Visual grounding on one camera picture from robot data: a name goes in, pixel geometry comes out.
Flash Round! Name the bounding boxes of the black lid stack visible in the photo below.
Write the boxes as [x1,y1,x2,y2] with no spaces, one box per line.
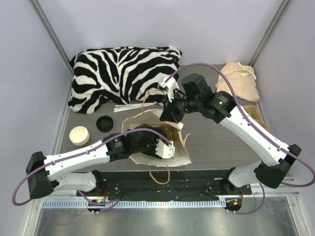
[96,116,114,132]

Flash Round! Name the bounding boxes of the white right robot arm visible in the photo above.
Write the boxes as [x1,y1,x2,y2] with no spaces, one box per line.
[158,73,295,194]

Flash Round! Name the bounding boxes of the beige cloth drawstring pouch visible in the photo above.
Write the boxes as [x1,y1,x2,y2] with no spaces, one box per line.
[221,61,259,102]

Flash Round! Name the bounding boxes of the zebra print cushion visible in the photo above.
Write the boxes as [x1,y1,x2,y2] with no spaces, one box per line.
[68,46,183,114]

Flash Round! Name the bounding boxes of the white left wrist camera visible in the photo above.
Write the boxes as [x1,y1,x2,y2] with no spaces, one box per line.
[155,139,175,159]

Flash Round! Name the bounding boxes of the white slotted cable duct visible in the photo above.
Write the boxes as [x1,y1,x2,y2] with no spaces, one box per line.
[41,198,226,209]

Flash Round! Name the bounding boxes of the white paper straw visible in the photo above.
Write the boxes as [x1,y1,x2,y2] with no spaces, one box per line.
[113,102,162,113]

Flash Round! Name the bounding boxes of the brown paper cups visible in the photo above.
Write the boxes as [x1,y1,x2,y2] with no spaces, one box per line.
[69,126,92,147]

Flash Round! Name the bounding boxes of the cream paper bag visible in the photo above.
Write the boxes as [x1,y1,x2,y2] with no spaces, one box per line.
[122,108,191,178]

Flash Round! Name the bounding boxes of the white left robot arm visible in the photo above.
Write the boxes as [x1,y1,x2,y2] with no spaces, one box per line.
[26,124,174,199]

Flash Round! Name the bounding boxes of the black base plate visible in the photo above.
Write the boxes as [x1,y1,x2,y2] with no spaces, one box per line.
[83,170,252,202]

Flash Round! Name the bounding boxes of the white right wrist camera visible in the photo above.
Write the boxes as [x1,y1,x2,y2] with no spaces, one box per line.
[158,77,179,102]

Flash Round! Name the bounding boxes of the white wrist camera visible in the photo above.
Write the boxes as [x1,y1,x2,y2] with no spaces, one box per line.
[155,139,175,159]
[158,77,179,102]

